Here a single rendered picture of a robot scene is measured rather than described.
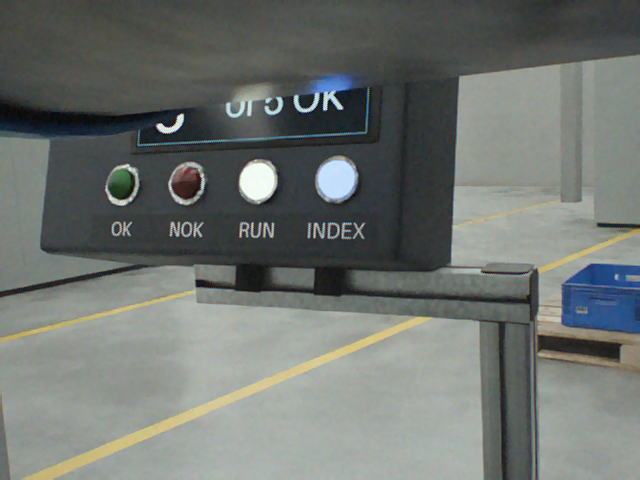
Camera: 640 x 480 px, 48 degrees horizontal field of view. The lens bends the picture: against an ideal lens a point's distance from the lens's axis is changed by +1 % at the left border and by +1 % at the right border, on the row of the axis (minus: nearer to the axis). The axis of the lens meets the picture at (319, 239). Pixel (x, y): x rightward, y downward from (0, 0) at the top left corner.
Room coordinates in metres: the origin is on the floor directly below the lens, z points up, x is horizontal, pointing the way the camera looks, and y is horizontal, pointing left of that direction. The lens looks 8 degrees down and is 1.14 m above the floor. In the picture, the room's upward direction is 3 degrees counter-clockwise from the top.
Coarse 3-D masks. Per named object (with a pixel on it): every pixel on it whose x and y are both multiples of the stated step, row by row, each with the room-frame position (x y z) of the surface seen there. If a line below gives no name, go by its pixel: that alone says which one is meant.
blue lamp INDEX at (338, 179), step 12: (336, 156) 0.39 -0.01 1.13; (324, 168) 0.39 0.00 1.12; (336, 168) 0.38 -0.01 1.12; (348, 168) 0.38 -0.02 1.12; (324, 180) 0.39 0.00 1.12; (336, 180) 0.38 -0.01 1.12; (348, 180) 0.38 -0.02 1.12; (360, 180) 0.39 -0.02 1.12; (324, 192) 0.39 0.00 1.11; (336, 192) 0.38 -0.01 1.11; (348, 192) 0.38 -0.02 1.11
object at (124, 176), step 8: (120, 168) 0.46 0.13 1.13; (128, 168) 0.46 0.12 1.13; (112, 176) 0.45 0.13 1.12; (120, 176) 0.45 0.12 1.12; (128, 176) 0.45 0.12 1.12; (136, 176) 0.45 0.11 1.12; (112, 184) 0.45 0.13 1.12; (120, 184) 0.45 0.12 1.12; (128, 184) 0.45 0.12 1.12; (136, 184) 0.45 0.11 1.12; (112, 192) 0.45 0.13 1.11; (120, 192) 0.45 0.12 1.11; (128, 192) 0.45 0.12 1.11; (136, 192) 0.45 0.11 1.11; (112, 200) 0.46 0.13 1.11; (120, 200) 0.45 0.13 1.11; (128, 200) 0.45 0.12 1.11
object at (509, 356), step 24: (504, 264) 0.43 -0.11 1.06; (528, 264) 0.43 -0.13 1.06; (480, 336) 0.42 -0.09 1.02; (504, 336) 0.42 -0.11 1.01; (528, 336) 0.40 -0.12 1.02; (480, 360) 0.42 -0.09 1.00; (504, 360) 0.42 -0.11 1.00; (528, 360) 0.40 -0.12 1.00; (504, 384) 0.42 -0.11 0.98; (528, 384) 0.40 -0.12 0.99; (504, 408) 0.42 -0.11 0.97; (528, 408) 0.40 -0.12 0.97; (504, 432) 0.42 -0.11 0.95; (528, 432) 0.40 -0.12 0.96; (504, 456) 0.42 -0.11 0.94; (528, 456) 0.40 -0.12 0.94
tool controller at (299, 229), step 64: (256, 128) 0.42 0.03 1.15; (320, 128) 0.40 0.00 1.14; (384, 128) 0.39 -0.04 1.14; (448, 128) 0.46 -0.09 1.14; (64, 192) 0.48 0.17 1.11; (384, 192) 0.38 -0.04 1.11; (448, 192) 0.46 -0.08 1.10; (128, 256) 0.46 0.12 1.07; (192, 256) 0.43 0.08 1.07; (256, 256) 0.41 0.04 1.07; (320, 256) 0.39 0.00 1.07; (384, 256) 0.37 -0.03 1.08; (448, 256) 0.45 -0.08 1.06
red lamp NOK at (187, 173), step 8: (176, 168) 0.44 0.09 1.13; (184, 168) 0.43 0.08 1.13; (192, 168) 0.43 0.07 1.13; (200, 168) 0.43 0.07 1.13; (176, 176) 0.43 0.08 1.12; (184, 176) 0.43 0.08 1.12; (192, 176) 0.43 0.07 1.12; (200, 176) 0.43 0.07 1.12; (176, 184) 0.43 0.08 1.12; (184, 184) 0.43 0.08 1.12; (192, 184) 0.43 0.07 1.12; (200, 184) 0.43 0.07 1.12; (176, 192) 0.43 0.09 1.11; (184, 192) 0.43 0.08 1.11; (192, 192) 0.43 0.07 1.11; (200, 192) 0.43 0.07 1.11; (176, 200) 0.43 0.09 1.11; (184, 200) 0.43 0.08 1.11; (192, 200) 0.43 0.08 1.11
